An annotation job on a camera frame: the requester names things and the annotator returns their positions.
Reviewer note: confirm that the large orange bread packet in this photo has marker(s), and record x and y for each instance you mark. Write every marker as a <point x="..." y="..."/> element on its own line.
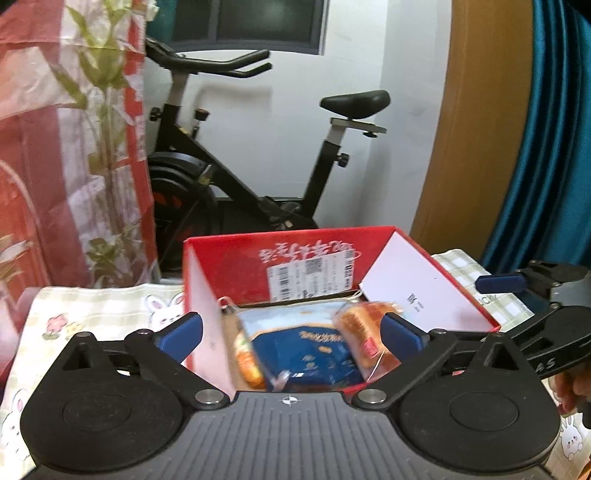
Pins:
<point x="362" y="332"/>

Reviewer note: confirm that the person's right hand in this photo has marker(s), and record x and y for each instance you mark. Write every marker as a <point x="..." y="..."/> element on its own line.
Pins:
<point x="567" y="390"/>

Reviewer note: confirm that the wooden door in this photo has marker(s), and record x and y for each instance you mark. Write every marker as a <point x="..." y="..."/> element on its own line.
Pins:
<point x="471" y="115"/>

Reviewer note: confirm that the small orange bread packet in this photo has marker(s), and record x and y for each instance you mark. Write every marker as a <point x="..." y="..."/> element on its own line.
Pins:
<point x="249" y="364"/>

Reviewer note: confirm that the dark framed window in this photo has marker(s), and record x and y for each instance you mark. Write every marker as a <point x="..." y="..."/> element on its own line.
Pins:
<point x="258" y="21"/>

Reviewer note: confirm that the teal curtain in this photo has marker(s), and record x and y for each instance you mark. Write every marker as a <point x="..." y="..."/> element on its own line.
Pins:
<point x="549" y="138"/>

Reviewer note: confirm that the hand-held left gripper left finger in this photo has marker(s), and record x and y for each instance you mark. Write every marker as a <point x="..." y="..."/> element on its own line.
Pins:
<point x="184" y="330"/>

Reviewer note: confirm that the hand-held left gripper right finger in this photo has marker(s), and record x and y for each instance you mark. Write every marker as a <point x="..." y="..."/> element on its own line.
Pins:
<point x="401" y="337"/>

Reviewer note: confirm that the red printed backdrop cloth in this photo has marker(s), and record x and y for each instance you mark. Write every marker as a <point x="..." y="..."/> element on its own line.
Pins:
<point x="55" y="138"/>

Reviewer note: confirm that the blue snack packet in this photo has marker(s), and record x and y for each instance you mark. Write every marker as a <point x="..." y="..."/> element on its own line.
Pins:
<point x="300" y="350"/>

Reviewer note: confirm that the black exercise bike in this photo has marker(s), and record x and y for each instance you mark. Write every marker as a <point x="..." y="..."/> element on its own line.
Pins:
<point x="184" y="184"/>

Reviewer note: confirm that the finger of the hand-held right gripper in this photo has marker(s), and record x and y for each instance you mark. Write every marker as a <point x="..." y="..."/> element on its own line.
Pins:
<point x="563" y="327"/>
<point x="501" y="282"/>

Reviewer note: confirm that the red strawberry print box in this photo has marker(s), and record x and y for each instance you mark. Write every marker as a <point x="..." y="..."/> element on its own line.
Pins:
<point x="231" y="263"/>

